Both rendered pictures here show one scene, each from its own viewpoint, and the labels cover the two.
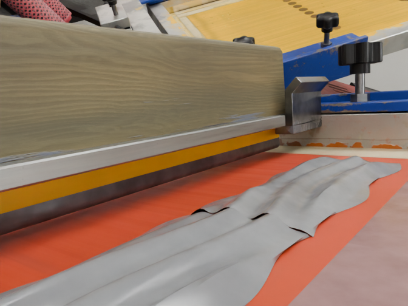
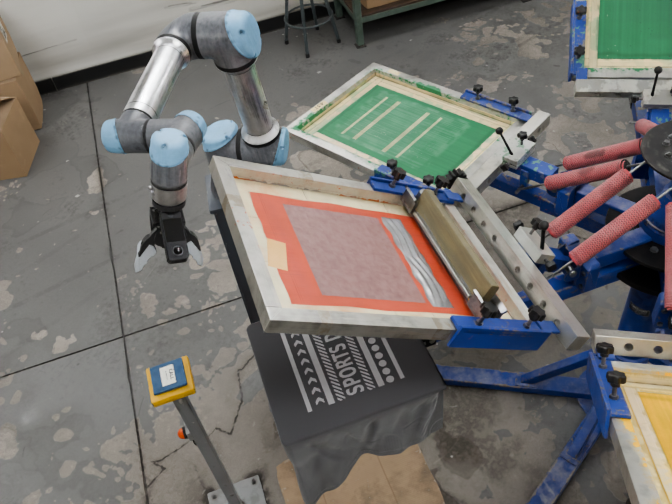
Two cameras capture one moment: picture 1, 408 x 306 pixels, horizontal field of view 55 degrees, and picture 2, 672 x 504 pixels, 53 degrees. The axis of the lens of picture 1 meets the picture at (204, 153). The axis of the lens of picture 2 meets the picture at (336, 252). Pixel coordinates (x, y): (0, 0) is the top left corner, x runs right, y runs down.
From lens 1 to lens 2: 1.86 m
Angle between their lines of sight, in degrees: 98
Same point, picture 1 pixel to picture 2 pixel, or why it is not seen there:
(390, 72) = not seen: outside the picture
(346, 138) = not seen: hidden behind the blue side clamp
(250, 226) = (409, 252)
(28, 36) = (445, 222)
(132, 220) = (428, 256)
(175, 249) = (410, 247)
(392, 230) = (399, 263)
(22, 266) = (418, 241)
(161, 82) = (454, 249)
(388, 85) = not seen: outside the picture
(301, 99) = (476, 300)
